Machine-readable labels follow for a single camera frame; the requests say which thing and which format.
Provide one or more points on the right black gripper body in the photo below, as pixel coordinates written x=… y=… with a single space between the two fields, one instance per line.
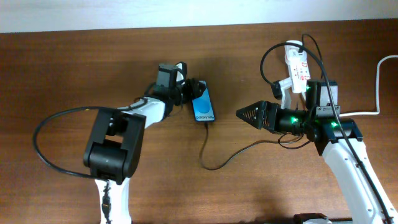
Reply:
x=270 y=115

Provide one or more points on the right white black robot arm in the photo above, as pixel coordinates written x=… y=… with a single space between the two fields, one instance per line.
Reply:
x=338 y=141

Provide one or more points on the white power strip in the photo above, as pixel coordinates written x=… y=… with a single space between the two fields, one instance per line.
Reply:
x=299 y=73

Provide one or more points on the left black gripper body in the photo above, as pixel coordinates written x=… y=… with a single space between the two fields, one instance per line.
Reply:
x=185 y=94

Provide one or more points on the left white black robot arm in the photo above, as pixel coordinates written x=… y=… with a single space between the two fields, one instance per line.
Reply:
x=114 y=146

